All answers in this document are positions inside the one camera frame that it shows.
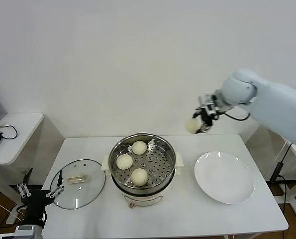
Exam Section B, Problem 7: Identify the glass lid with cream handle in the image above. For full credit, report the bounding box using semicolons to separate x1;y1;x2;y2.
49;159;106;210

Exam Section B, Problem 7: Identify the white side table with label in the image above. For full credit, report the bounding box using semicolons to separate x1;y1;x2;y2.
274;141;296;218

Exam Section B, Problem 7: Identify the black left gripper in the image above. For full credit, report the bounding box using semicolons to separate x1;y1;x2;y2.
15;168;65;227

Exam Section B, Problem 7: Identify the white flat cable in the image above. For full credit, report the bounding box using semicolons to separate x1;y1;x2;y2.
273;142;292;164

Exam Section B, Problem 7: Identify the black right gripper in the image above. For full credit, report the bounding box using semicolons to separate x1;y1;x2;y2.
192;105;215;134

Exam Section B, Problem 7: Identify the white floor cable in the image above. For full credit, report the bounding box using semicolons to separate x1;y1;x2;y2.
0;197;23;222

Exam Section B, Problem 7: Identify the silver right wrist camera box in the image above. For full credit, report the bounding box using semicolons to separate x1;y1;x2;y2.
198;93;220;116

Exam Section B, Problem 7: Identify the perforated stainless steamer basket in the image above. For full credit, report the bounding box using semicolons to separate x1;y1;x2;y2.
108;133;177;190

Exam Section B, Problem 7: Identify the black looped desk cable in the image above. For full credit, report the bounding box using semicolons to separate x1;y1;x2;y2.
0;124;18;140

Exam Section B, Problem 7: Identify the white steamed baozi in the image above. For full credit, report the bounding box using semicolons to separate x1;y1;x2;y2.
185;119;202;134
130;168;149;187
115;154;133;171
131;141;147;155

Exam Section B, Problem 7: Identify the black cable with adapter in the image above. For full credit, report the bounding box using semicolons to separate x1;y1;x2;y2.
269;143;293;202

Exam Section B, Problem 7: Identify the stainless steel steamer pot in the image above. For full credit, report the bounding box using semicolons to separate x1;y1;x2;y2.
101;149;185;209

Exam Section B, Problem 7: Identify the black floor bar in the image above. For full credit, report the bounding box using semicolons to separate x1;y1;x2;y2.
8;184;43;191
266;179;296;186

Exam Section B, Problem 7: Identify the white round plate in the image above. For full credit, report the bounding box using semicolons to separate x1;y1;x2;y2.
194;151;255;205

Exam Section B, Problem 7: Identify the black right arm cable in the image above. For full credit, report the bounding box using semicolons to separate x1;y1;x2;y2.
218;111;252;122

